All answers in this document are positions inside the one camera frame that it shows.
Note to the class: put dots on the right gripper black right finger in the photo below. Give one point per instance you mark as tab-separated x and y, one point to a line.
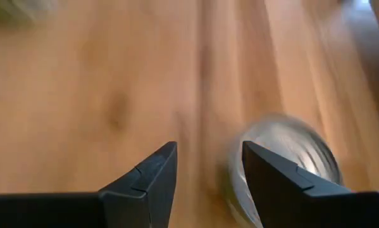
303	209

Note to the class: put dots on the green tuna can silver lid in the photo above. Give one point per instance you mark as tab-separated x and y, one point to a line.
281	139

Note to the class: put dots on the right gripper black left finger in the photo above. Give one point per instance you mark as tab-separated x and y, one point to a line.
129	209

